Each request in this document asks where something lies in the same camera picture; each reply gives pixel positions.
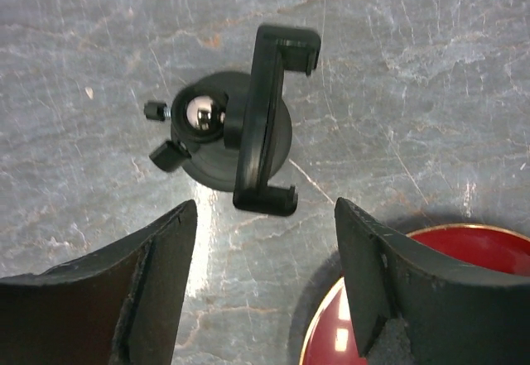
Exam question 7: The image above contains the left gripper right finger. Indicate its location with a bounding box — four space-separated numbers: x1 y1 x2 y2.
335 198 529 364

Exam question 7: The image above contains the red round plate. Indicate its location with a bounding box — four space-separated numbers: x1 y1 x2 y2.
300 217 529 364

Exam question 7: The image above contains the black clamp phone stand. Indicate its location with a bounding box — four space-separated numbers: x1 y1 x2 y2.
143 24 321 217

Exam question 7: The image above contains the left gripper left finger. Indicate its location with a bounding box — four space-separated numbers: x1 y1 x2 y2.
1 200 197 364

